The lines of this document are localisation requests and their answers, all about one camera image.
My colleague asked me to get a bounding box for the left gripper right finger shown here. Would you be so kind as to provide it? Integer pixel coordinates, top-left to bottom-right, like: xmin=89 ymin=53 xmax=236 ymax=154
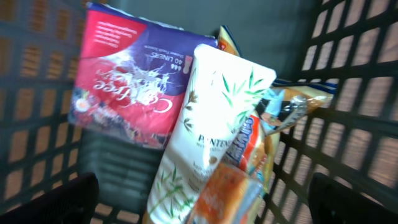
xmin=308 ymin=172 xmax=397 ymax=224

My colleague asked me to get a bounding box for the red purple pantyliner pack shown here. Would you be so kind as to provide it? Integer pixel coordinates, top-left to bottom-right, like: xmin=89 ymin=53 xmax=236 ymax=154
xmin=68 ymin=2 xmax=217 ymax=150

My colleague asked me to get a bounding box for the small orange tissue pack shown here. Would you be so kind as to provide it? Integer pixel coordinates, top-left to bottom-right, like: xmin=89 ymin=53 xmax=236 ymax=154
xmin=187 ymin=163 xmax=263 ymax=224

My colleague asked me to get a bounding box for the white Pantene tube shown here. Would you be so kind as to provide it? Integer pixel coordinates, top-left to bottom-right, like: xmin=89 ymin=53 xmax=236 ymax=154
xmin=142 ymin=44 xmax=277 ymax=223

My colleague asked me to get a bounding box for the colourful snack bag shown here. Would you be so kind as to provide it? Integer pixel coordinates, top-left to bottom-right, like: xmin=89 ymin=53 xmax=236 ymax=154
xmin=217 ymin=24 xmax=338 ymax=203

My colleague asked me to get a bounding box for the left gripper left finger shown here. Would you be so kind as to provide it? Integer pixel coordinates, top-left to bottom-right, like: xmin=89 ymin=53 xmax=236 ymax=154
xmin=1 ymin=172 xmax=99 ymax=224

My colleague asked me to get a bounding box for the grey plastic mesh basket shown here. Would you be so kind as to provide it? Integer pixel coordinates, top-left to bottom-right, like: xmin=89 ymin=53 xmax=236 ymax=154
xmin=1 ymin=0 xmax=397 ymax=223

